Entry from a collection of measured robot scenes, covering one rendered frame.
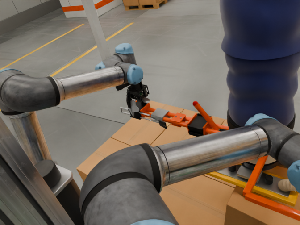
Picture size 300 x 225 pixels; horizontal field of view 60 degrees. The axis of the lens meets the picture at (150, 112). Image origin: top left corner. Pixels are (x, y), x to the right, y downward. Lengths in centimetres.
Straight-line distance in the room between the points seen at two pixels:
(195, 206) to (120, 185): 134
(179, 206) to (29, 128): 105
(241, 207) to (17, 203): 86
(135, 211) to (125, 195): 3
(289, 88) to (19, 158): 73
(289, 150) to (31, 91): 68
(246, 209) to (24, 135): 87
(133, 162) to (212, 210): 128
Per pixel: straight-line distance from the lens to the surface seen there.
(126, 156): 43
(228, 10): 76
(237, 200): 115
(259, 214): 114
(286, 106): 92
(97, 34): 441
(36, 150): 104
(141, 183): 38
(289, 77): 87
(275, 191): 108
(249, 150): 57
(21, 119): 98
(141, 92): 126
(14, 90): 85
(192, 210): 169
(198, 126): 114
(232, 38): 80
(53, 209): 53
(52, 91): 84
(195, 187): 178
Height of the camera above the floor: 195
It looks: 35 degrees down
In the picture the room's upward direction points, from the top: 15 degrees counter-clockwise
